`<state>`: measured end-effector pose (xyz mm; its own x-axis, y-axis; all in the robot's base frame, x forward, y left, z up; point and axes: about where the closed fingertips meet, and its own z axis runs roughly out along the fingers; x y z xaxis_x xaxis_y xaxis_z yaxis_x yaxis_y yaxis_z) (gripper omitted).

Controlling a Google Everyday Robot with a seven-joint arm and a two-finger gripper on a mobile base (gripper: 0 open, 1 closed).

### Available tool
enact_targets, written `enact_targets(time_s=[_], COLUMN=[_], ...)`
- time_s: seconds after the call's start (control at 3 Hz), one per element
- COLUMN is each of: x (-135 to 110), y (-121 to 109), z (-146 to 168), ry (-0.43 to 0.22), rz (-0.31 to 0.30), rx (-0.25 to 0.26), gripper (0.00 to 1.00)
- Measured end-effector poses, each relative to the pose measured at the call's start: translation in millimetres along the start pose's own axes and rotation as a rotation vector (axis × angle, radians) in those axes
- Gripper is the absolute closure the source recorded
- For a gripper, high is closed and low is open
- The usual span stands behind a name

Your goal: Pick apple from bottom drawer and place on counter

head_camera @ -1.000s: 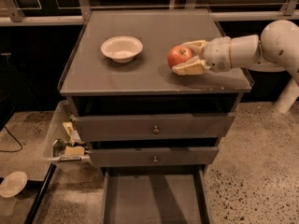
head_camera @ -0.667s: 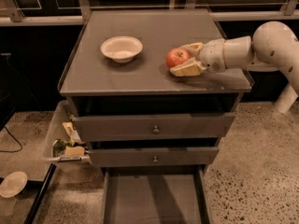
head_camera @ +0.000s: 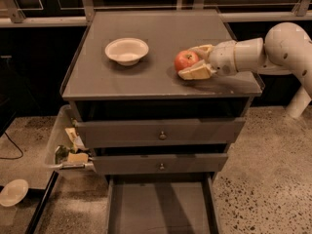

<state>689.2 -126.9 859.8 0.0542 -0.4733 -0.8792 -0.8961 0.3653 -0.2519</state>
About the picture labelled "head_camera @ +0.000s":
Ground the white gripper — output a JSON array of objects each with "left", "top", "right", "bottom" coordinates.
[{"left": 177, "top": 38, "right": 266, "bottom": 80}]

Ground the white bowl on counter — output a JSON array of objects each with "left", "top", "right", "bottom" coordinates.
[{"left": 104, "top": 38, "right": 149, "bottom": 66}]

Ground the metal railing frame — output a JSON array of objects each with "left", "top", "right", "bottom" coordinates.
[{"left": 0, "top": 0, "right": 312, "bottom": 27}]

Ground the grey drawer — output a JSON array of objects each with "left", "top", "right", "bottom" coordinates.
[
  {"left": 93, "top": 153, "right": 228, "bottom": 175},
  {"left": 76, "top": 117, "right": 245, "bottom": 148},
  {"left": 105, "top": 174, "right": 223, "bottom": 234}
]

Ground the clear plastic bin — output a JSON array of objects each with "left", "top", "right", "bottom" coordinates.
[{"left": 44, "top": 104, "right": 95, "bottom": 173}]

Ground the black floor frame bar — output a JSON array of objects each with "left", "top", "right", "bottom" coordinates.
[{"left": 24, "top": 172, "right": 59, "bottom": 234}]

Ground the grey middle drawer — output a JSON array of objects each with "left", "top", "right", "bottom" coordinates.
[{"left": 93, "top": 153, "right": 228, "bottom": 175}]

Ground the grey drawer cabinet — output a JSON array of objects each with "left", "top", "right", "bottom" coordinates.
[{"left": 59, "top": 9, "right": 265, "bottom": 183}]

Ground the red apple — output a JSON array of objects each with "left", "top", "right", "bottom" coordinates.
[{"left": 174, "top": 50, "right": 200, "bottom": 72}]

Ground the grey top drawer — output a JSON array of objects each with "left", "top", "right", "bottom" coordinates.
[{"left": 76, "top": 117, "right": 245, "bottom": 148}]

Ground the green packet in bin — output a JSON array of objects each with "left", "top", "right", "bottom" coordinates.
[{"left": 55, "top": 145, "right": 75, "bottom": 164}]

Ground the black cable on floor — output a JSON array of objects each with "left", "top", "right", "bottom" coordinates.
[{"left": 0, "top": 131, "right": 24, "bottom": 161}]

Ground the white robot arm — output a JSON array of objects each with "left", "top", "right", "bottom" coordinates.
[{"left": 178, "top": 22, "right": 312, "bottom": 118}]

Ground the yellow sponge in bin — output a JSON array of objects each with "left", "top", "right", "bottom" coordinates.
[{"left": 67, "top": 153, "right": 89, "bottom": 163}]

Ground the grey bottom drawer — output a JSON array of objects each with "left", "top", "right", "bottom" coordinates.
[{"left": 105, "top": 174, "right": 223, "bottom": 234}]

